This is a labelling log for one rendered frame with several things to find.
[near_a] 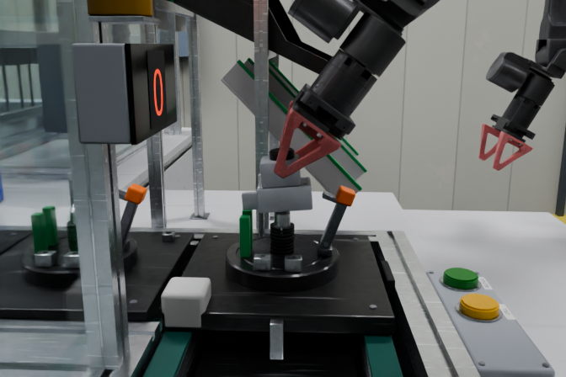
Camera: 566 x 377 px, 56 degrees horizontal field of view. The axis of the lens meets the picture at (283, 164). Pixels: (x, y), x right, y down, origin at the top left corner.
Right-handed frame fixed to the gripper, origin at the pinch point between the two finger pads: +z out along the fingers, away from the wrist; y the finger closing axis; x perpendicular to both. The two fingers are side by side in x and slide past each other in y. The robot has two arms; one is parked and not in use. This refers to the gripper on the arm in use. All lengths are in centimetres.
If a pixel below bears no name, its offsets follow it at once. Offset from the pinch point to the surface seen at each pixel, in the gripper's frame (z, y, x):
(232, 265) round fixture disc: 12.5, 3.9, 1.8
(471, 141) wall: -29, -318, 139
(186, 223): 33, -48, -3
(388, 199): 5, -67, 35
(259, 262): 9.6, 5.8, 3.8
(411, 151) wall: 2, -320, 109
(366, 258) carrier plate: 4.3, -2.8, 16.4
